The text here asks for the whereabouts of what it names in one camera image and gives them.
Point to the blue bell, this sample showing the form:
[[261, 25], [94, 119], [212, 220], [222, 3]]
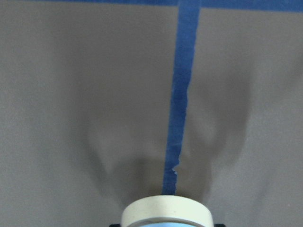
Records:
[[166, 211]]

